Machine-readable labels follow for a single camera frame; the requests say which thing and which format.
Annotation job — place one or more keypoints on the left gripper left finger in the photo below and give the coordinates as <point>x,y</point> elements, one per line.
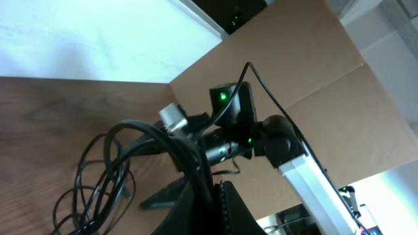
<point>189,216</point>

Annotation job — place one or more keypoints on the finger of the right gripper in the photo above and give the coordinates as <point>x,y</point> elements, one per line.
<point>143,146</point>
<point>166,197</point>

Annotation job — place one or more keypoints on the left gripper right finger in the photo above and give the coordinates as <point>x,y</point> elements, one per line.
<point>232,216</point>

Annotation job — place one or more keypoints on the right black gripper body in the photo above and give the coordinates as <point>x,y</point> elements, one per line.
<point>223,143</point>

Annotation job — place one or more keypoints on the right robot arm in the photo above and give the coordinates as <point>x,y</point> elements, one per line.
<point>279,140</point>

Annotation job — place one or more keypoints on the cardboard panel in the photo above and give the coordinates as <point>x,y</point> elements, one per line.
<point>305,63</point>

